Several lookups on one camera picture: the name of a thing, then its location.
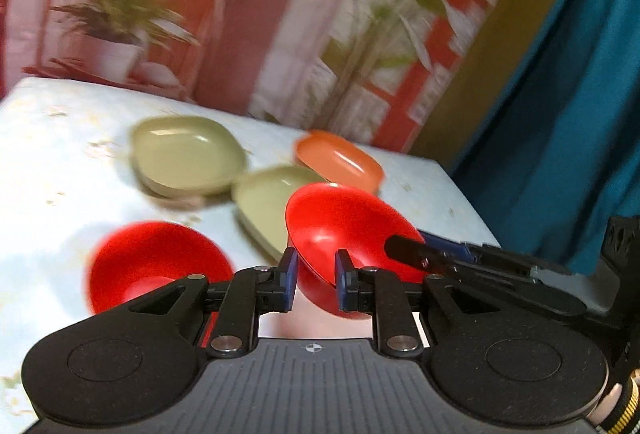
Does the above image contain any printed plant backdrop cloth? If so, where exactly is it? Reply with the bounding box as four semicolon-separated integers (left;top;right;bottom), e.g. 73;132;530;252
0;0;537;155

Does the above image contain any teal curtain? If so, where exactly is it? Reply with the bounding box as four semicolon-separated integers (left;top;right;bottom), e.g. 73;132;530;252
449;0;640;275

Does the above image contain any red plastic bowl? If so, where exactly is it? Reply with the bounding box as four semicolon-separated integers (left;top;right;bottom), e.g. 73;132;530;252
284;183;427;321
88;220;236;315

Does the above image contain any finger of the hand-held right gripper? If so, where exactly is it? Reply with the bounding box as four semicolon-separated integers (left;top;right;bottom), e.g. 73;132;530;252
418;230;573;283
384;235;587;315

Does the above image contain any orange square plate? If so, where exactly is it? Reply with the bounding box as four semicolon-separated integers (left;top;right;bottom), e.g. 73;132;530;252
294;129;385;195

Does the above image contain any green square plate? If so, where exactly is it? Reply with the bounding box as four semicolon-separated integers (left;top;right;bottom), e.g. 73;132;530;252
231;165;328;262
129;115;249;199

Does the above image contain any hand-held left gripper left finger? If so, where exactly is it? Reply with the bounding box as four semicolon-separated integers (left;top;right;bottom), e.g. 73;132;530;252
128;248;301;360

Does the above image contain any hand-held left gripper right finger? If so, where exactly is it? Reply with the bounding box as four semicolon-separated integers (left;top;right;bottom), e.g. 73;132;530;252
334;249;502;360

